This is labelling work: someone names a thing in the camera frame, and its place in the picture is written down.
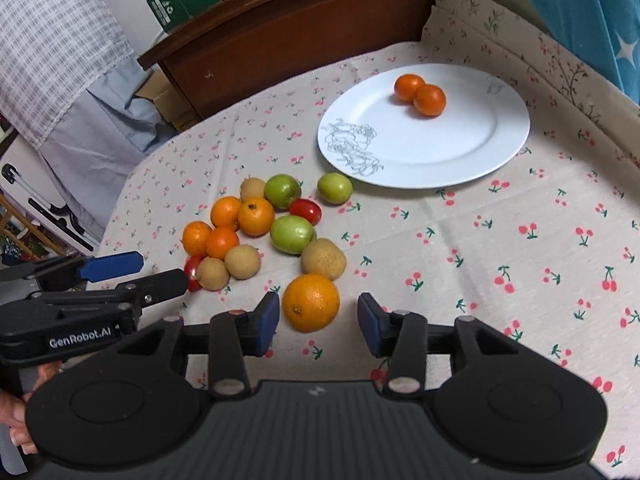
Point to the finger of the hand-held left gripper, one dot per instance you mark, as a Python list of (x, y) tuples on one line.
[(160, 282), (112, 266)]

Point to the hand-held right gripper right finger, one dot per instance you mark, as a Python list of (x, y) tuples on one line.
[(370, 327)]

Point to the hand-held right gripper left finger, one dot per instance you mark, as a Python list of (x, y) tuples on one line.
[(267, 322)]

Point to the red cherry tomato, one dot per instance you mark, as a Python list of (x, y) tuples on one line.
[(305, 211), (192, 265)]

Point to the large orange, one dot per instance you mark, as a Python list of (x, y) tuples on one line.
[(310, 302)]

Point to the small orange tangerine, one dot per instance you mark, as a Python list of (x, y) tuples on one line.
[(409, 87), (429, 100), (196, 238), (222, 242), (226, 212), (255, 216)]

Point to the green jujube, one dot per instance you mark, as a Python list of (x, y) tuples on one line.
[(292, 233), (335, 188), (282, 191)]

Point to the white plate with grey drawing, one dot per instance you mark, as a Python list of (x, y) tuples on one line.
[(450, 145)]

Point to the person's left hand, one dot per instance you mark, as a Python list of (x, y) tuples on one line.
[(15, 412)]

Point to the cherry print tablecloth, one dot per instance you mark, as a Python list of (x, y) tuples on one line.
[(450, 260)]

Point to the wooden rack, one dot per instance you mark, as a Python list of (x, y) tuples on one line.
[(10, 232)]

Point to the light blue striped cloth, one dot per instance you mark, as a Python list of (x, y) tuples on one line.
[(100, 135)]

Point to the brown cardboard box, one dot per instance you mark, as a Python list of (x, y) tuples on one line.
[(160, 92)]

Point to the white checkered curtain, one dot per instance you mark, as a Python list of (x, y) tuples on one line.
[(60, 35)]

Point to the brown wooden headboard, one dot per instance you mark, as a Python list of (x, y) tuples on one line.
[(280, 45)]

